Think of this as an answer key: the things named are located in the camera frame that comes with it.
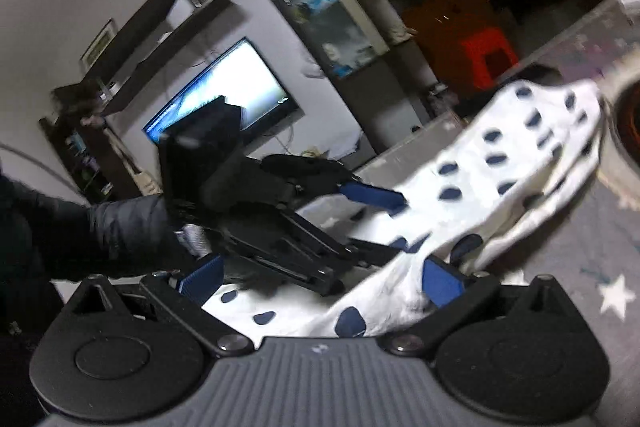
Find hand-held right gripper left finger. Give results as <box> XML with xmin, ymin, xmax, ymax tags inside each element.
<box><xmin>65</xmin><ymin>253</ymin><xmax>256</xmax><ymax>358</ymax></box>

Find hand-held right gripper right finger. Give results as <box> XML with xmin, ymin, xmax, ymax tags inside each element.
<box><xmin>382</xmin><ymin>257</ymin><xmax>576</xmax><ymax>355</ymax></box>

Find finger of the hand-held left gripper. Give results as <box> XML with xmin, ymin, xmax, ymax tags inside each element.
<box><xmin>295</xmin><ymin>174</ymin><xmax>408</xmax><ymax>216</ymax></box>
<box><xmin>222</xmin><ymin>211</ymin><xmax>388</xmax><ymax>296</ymax></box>

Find white polka dot pants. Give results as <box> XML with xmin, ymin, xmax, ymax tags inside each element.
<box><xmin>200</xmin><ymin>79</ymin><xmax>603</xmax><ymax>340</ymax></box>

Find person's left forearm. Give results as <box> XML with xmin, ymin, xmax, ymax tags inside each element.
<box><xmin>0</xmin><ymin>174</ymin><xmax>186</xmax><ymax>282</ymax></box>

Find person's left hand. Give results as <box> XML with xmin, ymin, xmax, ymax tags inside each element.
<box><xmin>173</xmin><ymin>224</ymin><xmax>212</xmax><ymax>259</ymax></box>

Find dark shelf unit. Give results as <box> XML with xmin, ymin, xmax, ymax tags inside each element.
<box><xmin>40</xmin><ymin>84</ymin><xmax>166</xmax><ymax>204</ymax></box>

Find grey star-print tablecloth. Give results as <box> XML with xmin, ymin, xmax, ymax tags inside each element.
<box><xmin>295</xmin><ymin>0</ymin><xmax>640</xmax><ymax>427</ymax></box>

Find red plastic stool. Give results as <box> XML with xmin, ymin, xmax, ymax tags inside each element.
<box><xmin>460</xmin><ymin>27</ymin><xmax>521</xmax><ymax>90</ymax></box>

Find round built-in stove plate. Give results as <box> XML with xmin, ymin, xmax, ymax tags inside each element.
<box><xmin>597</xmin><ymin>69</ymin><xmax>640</xmax><ymax>172</ymax></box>

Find wall-mounted television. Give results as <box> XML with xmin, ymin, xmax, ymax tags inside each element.
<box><xmin>142</xmin><ymin>38</ymin><xmax>301</xmax><ymax>145</ymax></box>

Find dark wall shelf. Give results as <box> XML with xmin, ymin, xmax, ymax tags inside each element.
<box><xmin>82</xmin><ymin>0</ymin><xmax>236</xmax><ymax>72</ymax></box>
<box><xmin>100</xmin><ymin>0</ymin><xmax>238</xmax><ymax>118</ymax></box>

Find grey cable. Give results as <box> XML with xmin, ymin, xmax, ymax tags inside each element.
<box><xmin>0</xmin><ymin>144</ymin><xmax>86</xmax><ymax>200</ymax></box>

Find framed wall picture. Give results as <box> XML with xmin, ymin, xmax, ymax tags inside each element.
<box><xmin>80</xmin><ymin>19</ymin><xmax>117</xmax><ymax>68</ymax></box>

